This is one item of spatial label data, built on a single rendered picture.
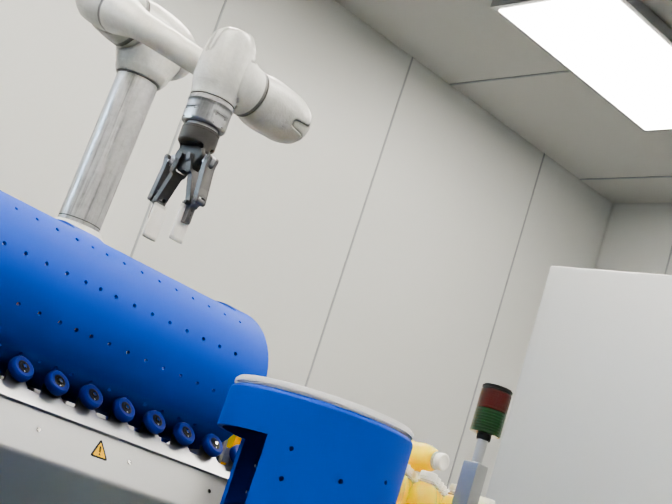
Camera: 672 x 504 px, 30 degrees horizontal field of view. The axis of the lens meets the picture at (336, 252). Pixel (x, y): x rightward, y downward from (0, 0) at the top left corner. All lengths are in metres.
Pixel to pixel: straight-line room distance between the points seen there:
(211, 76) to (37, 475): 0.82
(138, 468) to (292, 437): 0.57
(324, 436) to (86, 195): 1.29
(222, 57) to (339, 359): 3.92
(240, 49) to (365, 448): 0.97
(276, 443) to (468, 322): 5.15
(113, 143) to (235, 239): 2.93
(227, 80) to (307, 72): 3.69
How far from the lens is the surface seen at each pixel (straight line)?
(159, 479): 2.28
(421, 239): 6.57
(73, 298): 2.10
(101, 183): 2.89
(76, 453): 2.16
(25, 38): 5.29
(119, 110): 2.93
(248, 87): 2.45
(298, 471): 1.73
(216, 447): 2.37
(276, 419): 1.74
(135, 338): 2.18
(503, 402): 2.55
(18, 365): 2.09
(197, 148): 2.40
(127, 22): 2.77
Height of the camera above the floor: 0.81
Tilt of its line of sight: 14 degrees up
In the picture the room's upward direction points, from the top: 18 degrees clockwise
